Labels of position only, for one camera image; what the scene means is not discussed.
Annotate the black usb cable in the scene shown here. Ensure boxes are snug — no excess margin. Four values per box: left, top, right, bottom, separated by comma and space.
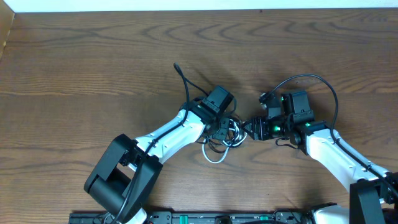
195, 116, 246, 155

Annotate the white usb cable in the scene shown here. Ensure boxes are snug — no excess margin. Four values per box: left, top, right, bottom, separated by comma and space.
201, 119, 248, 164

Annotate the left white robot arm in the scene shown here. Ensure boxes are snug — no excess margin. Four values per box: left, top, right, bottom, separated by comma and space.
84, 98, 235, 223

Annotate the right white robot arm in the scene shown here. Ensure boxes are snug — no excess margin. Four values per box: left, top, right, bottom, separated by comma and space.
243, 116, 397, 223

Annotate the cardboard box edge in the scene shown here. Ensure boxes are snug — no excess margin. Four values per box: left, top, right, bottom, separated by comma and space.
0, 0, 15, 57

